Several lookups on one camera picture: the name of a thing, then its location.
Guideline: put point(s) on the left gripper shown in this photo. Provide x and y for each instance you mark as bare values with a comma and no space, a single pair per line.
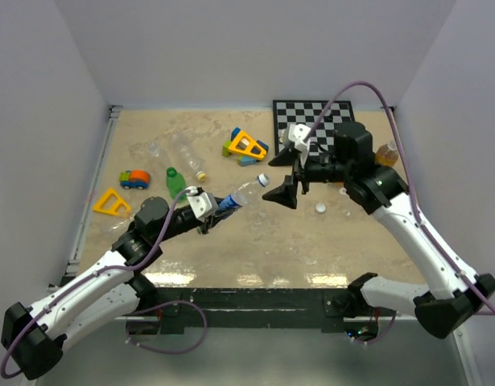
211,220

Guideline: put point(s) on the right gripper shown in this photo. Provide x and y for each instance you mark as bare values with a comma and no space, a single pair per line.
286,194

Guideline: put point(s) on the Pepsi label clear bottle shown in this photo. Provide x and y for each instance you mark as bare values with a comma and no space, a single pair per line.
245,194

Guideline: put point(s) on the green plastic bottle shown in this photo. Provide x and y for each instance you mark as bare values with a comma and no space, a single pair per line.
175,182

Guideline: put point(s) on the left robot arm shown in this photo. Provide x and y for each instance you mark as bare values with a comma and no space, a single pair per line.
36,337

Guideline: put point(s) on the clear bottle yellow cap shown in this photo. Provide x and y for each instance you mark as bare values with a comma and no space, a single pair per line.
188,156

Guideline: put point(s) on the clear bottle far left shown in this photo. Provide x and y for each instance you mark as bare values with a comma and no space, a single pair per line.
153,149

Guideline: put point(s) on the brown tea bottle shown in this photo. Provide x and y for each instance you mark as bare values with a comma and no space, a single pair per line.
387,155

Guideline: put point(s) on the blue purple toy block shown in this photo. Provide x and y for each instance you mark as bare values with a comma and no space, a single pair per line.
263,145

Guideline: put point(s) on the white loose cap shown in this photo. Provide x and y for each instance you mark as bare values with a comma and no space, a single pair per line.
320,208

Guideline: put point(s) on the teal green toy block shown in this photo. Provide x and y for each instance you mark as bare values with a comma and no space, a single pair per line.
246,161

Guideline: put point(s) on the yellow triangle toy block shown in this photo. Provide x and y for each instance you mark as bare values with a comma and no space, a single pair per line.
245,145

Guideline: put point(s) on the black white chessboard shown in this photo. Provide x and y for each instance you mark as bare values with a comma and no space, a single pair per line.
306,112

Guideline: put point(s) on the orange blue toy car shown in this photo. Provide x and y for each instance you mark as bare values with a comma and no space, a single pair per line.
134,179

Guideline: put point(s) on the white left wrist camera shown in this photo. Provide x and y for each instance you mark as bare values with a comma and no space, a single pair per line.
202,203

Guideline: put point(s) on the black table edge rail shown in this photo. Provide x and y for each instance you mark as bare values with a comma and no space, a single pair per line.
258,308

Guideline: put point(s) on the yellow triangle toy frame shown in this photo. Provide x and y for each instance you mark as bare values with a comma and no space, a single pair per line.
112,204

